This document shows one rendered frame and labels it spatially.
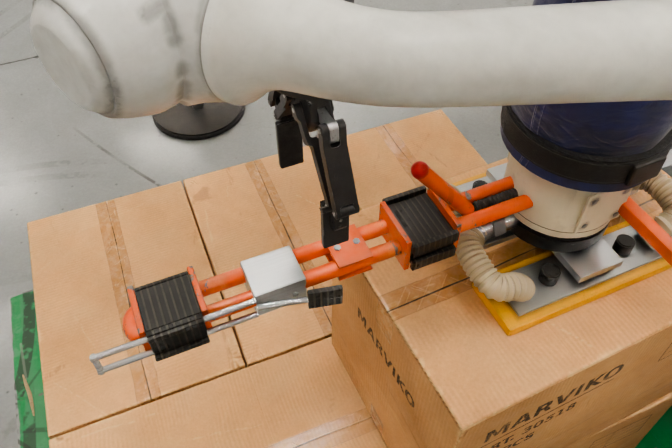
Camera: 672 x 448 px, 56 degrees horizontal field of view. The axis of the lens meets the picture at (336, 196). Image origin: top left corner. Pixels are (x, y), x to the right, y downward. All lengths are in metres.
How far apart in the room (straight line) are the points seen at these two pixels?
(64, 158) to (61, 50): 2.41
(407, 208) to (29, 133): 2.28
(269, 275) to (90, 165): 1.95
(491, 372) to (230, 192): 0.97
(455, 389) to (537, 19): 0.62
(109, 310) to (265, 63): 1.20
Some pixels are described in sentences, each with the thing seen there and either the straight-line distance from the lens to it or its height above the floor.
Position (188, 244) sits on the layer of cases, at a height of 0.54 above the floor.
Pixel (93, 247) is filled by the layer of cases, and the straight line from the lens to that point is 1.64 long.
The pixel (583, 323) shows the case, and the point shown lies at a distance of 1.00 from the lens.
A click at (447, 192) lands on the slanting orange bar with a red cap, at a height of 1.14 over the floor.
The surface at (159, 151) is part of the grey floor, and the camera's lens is 2.68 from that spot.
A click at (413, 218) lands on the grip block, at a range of 0.87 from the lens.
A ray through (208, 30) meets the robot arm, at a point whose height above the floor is 1.55.
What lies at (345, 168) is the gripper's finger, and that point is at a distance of 0.59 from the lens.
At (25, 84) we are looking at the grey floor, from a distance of 3.27.
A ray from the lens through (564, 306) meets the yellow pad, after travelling 0.99.
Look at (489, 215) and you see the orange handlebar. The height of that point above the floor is 1.08.
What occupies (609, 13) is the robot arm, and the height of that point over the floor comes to 1.56.
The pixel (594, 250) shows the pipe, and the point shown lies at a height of 0.99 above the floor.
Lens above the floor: 1.74
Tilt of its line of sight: 46 degrees down
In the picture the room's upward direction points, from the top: straight up
